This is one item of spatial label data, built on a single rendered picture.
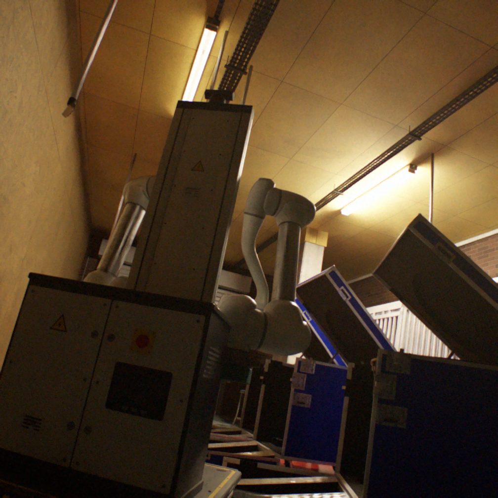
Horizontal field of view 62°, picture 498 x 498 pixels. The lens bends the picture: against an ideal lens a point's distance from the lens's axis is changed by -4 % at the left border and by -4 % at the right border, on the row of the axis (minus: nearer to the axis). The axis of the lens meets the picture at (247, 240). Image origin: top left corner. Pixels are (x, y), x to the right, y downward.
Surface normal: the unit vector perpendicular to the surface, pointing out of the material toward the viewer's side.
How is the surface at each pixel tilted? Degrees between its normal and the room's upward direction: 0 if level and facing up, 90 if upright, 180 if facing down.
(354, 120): 180
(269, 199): 112
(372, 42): 180
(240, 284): 90
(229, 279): 90
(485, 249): 90
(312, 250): 90
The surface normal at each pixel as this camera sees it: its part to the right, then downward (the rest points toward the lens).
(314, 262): 0.30, -0.25
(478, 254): -0.94, -0.26
